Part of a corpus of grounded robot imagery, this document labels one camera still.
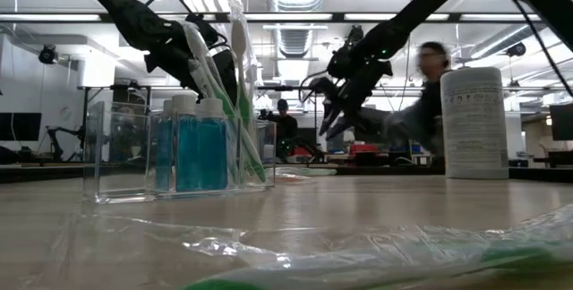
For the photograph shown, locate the clear plastic bag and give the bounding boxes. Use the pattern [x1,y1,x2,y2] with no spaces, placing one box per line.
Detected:
[81,100,278,205]

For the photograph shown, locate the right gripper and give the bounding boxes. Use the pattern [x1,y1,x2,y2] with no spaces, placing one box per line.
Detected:
[308,47,395,142]

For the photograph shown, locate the black ceiling spotlight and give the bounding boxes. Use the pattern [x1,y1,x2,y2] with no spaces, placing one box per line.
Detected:
[38,44,59,65]
[347,24,366,44]
[506,41,528,58]

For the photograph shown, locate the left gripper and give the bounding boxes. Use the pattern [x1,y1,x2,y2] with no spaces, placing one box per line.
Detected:
[142,13,239,105]

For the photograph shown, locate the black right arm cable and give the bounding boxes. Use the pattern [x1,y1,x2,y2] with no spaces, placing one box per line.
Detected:
[298,69,335,103]

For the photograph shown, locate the person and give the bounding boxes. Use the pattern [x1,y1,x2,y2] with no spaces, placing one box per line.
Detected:
[270,98,300,161]
[357,41,451,169]

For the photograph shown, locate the blue mouthwash bottle white cap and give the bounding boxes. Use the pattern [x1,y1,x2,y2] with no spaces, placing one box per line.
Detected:
[172,94,201,192]
[196,98,229,192]
[154,98,176,192]

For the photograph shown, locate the black stand frame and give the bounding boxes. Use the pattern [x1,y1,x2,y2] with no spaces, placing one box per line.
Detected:
[257,85,319,157]

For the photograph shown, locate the black monitor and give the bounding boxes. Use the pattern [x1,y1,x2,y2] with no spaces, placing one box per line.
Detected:
[0,112,43,142]
[549,103,573,142]

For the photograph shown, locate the green toothbrush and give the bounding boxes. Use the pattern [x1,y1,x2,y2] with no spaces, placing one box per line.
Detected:
[180,20,269,183]
[73,204,573,290]
[275,166,338,178]
[228,0,261,148]

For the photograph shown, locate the white wipes canister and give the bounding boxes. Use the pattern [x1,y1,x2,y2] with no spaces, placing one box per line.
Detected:
[440,66,510,180]

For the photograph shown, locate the black overhead light bar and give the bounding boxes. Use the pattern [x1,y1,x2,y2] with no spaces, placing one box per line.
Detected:
[0,11,543,24]

